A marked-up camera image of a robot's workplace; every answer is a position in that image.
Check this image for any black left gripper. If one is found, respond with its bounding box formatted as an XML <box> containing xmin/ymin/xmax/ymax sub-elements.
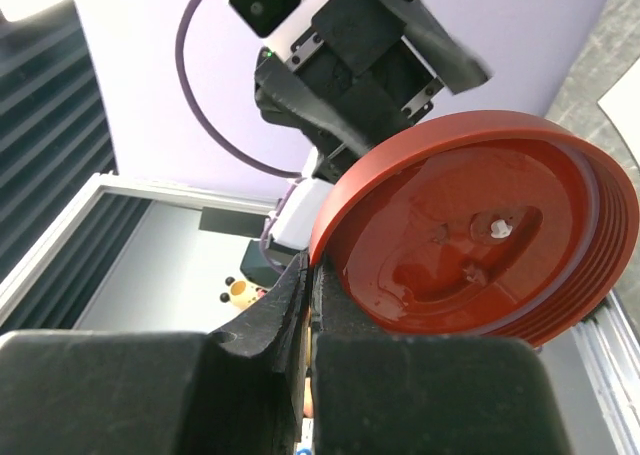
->
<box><xmin>254</xmin><ymin>0</ymin><xmax>491</xmax><ymax>157</ymax></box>

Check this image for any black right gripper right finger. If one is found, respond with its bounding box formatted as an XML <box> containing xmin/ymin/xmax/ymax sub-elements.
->
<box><xmin>311</xmin><ymin>262</ymin><xmax>572</xmax><ymax>454</ymax></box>

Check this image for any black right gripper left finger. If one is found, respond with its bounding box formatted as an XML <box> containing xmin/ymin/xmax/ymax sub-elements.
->
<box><xmin>1</xmin><ymin>252</ymin><xmax>309</xmax><ymax>454</ymax></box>

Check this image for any red round lid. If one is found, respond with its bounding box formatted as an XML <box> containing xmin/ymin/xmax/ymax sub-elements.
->
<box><xmin>309</xmin><ymin>110</ymin><xmax>639</xmax><ymax>346</ymax></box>

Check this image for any small giraffe toy figure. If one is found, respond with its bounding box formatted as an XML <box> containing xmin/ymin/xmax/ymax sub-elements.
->
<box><xmin>219</xmin><ymin>276</ymin><xmax>267</xmax><ymax>311</ymax></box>

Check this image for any white square plate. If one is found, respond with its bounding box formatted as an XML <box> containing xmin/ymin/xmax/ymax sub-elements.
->
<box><xmin>598</xmin><ymin>60</ymin><xmax>640</xmax><ymax>160</ymax></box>

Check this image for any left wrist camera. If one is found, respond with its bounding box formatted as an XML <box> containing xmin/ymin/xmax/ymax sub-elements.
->
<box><xmin>223</xmin><ymin>0</ymin><xmax>329</xmax><ymax>71</ymax></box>

